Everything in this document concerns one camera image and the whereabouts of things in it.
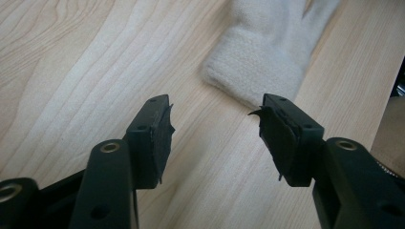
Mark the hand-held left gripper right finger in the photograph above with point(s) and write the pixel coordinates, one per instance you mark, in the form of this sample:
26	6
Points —
296	143

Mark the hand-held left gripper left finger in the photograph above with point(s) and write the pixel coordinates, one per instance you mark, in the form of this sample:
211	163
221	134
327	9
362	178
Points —
149	140

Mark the cream knitted glove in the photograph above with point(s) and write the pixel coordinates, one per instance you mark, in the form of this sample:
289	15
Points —
267	51

